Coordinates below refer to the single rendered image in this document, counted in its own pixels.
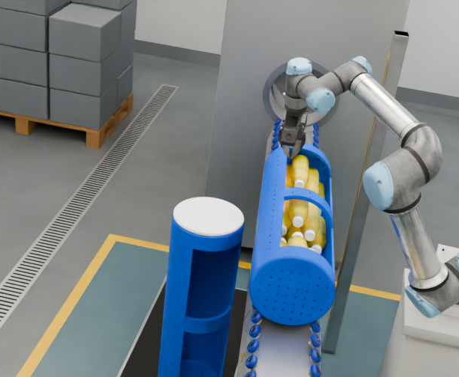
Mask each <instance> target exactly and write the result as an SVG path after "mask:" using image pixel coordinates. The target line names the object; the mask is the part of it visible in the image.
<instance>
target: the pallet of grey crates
mask: <svg viewBox="0 0 459 377"><path fill-rule="evenodd" d="M136 9H137V0H0V115H4V116H8V117H15V118H16V133H19V134H23V135H29V134H30V133H31V132H33V131H34V130H35V129H36V128H37V127H38V126H39V125H40V124H41V123H46V124H50V125H54V126H61V127H65V128H69V129H77V130H81V131H85V132H86V147H91V148H95V149H100V148H101V146H102V145H103V144H104V143H105V141H106V140H107V139H108V138H109V136H110V135H111V134H112V133H113V132H114V131H115V130H116V128H117V127H118V126H119V125H120V123H121V122H122V121H123V120H124V118H125V117H126V116H127V115H128V114H129V113H130V112H131V110H132V109H133V93H132V90H133V56H134V41H135V30H136Z"/></svg>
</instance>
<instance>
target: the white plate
mask: <svg viewBox="0 0 459 377"><path fill-rule="evenodd" d="M174 219H175V221H176V222H177V223H178V224H179V225H180V226H181V227H182V228H184V229H185V230H188V231H190V232H192V233H196V234H199V235H203V236H224V235H228V234H230V233H233V232H235V231H237V230H239V229H240V228H241V227H242V225H243V221H244V217H243V214H242V212H241V211H240V210H239V209H238V208H237V207H236V206H235V205H233V204H231V203H229V202H227V201H225V200H220V199H217V198H213V197H194V198H190V199H187V200H184V201H182V202H181V203H179V204H178V205H177V206H176V207H175V208H174Z"/></svg>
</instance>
